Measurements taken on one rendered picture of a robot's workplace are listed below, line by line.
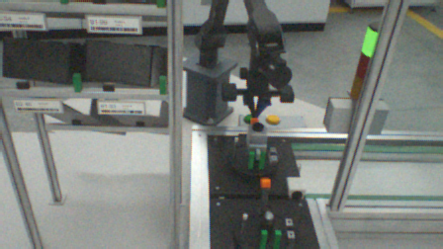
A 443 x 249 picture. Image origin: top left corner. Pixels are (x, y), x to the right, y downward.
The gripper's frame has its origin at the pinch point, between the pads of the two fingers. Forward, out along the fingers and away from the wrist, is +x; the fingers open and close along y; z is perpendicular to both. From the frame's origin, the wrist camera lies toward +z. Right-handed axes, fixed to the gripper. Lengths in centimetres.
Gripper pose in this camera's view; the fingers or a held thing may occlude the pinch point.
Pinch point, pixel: (255, 109)
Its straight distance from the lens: 114.4
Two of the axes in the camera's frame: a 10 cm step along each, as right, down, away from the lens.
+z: -0.4, -5.8, 8.1
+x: -0.5, 8.1, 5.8
